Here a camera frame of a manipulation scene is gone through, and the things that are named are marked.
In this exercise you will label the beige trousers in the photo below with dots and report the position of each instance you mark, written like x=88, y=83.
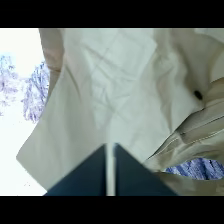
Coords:
x=126, y=96

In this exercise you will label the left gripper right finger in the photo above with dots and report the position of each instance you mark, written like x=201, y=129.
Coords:
x=138, y=180

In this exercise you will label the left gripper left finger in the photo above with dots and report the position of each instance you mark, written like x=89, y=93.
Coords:
x=85, y=178

